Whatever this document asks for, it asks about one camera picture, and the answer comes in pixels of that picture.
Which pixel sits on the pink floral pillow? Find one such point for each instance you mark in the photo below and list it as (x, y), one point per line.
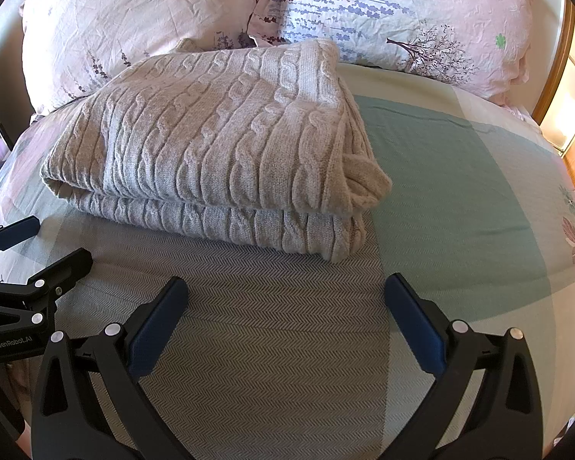
(139, 24)

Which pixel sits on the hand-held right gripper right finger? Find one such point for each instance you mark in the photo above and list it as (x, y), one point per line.
(419, 333)

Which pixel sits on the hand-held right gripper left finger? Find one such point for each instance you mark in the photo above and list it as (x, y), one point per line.
(148, 340)

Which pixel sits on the wooden headboard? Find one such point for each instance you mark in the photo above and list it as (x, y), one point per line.
(570, 91)

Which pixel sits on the white lavender print pillow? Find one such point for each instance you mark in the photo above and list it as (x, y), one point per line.
(402, 24)

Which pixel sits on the checked green grey bed sheet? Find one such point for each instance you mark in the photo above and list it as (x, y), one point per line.
(344, 268)

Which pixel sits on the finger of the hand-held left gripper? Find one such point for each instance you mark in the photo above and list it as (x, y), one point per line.
(17, 231)
(52, 278)

